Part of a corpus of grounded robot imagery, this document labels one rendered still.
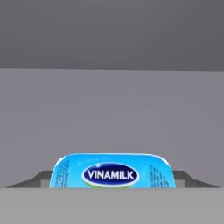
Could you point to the blue yogurt cup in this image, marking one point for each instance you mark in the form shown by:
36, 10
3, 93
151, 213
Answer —
110, 172

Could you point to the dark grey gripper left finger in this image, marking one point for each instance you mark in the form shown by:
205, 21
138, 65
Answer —
38, 179

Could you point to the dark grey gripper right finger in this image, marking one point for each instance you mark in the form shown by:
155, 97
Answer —
186, 180

